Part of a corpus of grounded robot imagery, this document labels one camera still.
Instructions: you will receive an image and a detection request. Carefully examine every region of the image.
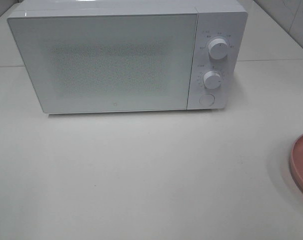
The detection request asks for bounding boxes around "lower white timer knob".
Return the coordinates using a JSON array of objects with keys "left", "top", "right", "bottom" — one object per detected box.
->
[{"left": 203, "top": 70, "right": 223, "bottom": 90}]

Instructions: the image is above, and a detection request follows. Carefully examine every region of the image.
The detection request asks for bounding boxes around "round white door button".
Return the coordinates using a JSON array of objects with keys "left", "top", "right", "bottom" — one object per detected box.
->
[{"left": 199, "top": 93, "right": 215, "bottom": 106}]

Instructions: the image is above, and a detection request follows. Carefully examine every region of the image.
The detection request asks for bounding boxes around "white microwave oven body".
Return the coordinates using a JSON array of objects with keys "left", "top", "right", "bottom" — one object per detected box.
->
[{"left": 7, "top": 0, "right": 248, "bottom": 111}]

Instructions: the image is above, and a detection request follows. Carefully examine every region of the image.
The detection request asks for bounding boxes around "pink round plate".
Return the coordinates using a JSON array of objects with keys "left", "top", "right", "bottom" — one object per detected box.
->
[{"left": 289, "top": 134, "right": 303, "bottom": 193}]

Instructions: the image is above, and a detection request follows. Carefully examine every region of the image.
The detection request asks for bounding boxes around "upper white power knob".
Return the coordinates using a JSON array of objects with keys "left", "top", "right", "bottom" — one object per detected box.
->
[{"left": 208, "top": 37, "right": 228, "bottom": 60}]

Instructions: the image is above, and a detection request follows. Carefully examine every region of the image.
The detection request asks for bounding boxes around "white microwave door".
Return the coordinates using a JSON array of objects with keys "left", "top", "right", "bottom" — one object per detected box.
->
[{"left": 8, "top": 14, "right": 197, "bottom": 114}]

